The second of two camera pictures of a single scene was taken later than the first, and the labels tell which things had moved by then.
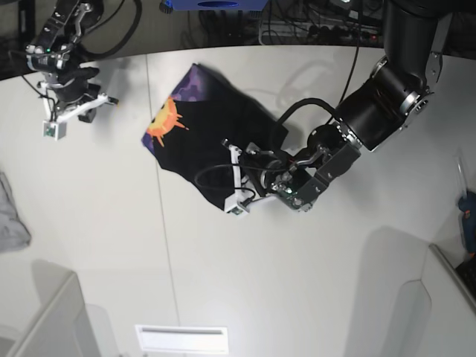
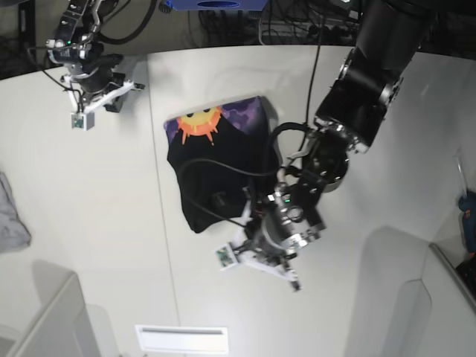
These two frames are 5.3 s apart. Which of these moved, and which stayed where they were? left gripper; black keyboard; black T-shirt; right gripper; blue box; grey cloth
Moved: right gripper; left gripper; black T-shirt
Stayed: grey cloth; black keyboard; blue box
